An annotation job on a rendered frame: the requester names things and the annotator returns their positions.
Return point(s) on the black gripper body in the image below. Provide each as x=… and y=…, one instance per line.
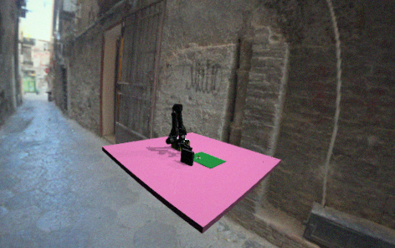
x=178, y=144

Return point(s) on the black cooling fan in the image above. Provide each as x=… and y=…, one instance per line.
x=187, y=156

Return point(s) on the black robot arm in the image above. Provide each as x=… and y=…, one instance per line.
x=179, y=130

